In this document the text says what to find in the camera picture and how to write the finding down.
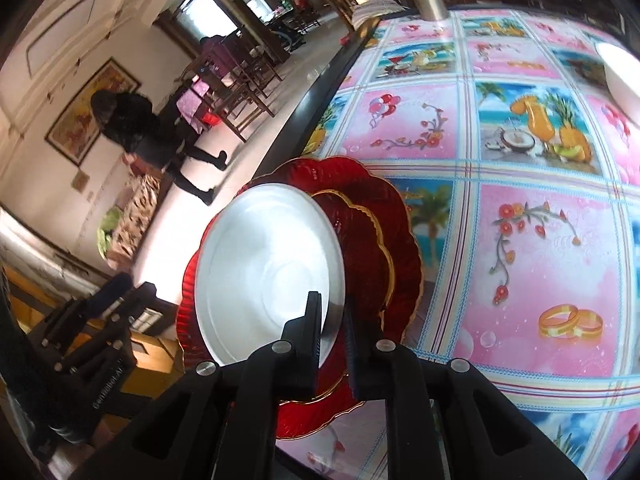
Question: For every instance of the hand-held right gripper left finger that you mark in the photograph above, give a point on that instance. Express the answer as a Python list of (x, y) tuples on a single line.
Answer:
[(314, 332)]

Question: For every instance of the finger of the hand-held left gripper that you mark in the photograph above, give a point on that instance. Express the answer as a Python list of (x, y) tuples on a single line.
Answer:
[(120, 317), (100, 297)]

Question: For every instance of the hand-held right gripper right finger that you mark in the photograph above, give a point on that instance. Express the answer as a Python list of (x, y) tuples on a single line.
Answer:
[(353, 355)]

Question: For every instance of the white round plate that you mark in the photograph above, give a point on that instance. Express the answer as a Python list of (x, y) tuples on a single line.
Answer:
[(260, 280)]

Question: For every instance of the small red scalloped plate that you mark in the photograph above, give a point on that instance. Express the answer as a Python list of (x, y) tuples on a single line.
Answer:
[(362, 245)]

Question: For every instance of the large red scalloped plate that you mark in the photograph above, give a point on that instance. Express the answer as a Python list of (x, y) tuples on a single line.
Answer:
[(397, 210)]

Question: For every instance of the beige plastic plate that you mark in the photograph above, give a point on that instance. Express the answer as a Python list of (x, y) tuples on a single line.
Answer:
[(625, 80)]

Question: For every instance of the brown cardboard box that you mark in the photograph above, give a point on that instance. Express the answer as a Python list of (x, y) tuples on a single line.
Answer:
[(150, 355)]

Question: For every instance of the floral patterned cloth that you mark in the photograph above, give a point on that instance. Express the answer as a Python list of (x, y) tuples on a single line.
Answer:
[(137, 215)]

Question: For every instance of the colourful printed tablecloth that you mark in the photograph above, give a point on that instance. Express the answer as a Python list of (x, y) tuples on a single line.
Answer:
[(525, 260)]

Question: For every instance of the pink cloth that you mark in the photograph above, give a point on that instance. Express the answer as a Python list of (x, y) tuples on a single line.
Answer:
[(192, 102)]

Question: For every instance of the wooden chair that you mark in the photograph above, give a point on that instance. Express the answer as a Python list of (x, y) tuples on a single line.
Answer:
[(250, 87)]

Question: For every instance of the bright window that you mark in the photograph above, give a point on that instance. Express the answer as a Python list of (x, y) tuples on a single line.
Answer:
[(205, 15)]

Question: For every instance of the striped cushion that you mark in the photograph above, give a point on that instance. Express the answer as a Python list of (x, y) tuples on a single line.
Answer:
[(375, 10)]

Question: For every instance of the small wall paper note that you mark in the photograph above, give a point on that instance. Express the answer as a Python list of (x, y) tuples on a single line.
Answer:
[(80, 180)]

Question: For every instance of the framed wall poster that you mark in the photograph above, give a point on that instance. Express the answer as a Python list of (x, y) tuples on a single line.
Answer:
[(92, 110)]

